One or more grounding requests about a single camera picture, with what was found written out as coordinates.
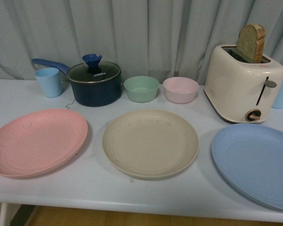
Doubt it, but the pink plastic plate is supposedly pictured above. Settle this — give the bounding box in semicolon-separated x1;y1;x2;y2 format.
0;109;88;178

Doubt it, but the blue plastic plate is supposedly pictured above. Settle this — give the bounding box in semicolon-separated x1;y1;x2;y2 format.
211;124;283;210

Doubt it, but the green plastic bowl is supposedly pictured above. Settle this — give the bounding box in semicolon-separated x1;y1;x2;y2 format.
124;76;159;103

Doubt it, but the beige plastic plate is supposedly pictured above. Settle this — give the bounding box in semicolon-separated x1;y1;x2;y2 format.
102;109;200;179

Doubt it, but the pink plastic bowl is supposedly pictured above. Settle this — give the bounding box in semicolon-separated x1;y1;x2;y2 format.
163;77;200;104

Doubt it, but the dark blue saucepan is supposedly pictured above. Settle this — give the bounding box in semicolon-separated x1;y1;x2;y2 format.
32;58;122;107

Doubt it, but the glass pot lid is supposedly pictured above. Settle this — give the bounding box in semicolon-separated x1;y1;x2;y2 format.
67;54;121;84

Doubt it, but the grey curtain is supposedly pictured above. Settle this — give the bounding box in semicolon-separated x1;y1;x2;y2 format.
0;0;283;84

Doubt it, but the light blue plastic cup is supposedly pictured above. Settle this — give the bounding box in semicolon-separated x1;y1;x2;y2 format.
34;67;62;98

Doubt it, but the cream white toaster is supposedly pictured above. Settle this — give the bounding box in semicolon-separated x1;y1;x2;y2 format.
204;45;283;123

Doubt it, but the slice of bread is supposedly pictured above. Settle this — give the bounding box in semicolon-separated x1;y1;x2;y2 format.
236;24;266;64

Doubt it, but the white table leg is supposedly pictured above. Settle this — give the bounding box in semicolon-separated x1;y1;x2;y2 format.
0;203;9;226

